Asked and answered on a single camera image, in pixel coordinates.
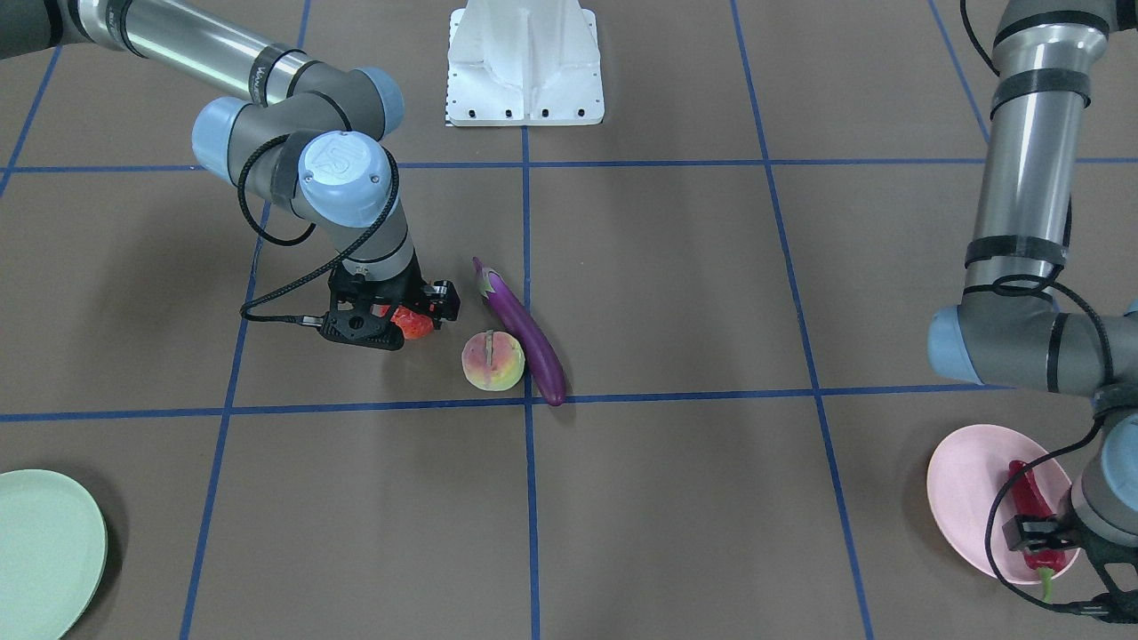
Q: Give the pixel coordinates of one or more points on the purple eggplant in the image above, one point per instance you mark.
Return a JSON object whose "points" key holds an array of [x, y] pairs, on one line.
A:
{"points": [[545, 365]]}

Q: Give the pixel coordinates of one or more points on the peach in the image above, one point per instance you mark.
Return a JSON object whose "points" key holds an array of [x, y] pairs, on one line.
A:
{"points": [[493, 360]]}

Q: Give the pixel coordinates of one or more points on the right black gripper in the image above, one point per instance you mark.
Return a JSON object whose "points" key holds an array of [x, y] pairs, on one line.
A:
{"points": [[405, 291]]}

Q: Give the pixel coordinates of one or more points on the pink plate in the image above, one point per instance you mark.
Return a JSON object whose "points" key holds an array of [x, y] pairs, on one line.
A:
{"points": [[965, 472]]}

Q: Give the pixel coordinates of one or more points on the green plate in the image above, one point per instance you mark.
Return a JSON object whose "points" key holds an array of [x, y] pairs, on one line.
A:
{"points": [[54, 548]]}

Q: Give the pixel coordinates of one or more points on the red pomegranate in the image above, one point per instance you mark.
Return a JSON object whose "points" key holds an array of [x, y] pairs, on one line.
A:
{"points": [[413, 325]]}

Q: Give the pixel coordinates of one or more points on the red chili pepper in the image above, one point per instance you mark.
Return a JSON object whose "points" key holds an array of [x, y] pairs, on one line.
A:
{"points": [[1046, 563]]}

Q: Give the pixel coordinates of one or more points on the white pedestal column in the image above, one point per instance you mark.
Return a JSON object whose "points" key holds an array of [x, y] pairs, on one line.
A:
{"points": [[524, 63]]}

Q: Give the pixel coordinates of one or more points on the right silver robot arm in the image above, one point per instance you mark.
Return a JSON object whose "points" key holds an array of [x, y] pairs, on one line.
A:
{"points": [[299, 140]]}

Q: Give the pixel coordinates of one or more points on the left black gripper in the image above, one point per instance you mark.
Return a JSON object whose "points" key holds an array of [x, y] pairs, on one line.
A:
{"points": [[1024, 532]]}

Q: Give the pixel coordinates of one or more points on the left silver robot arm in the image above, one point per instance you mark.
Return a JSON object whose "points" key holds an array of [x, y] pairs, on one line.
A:
{"points": [[1016, 324]]}

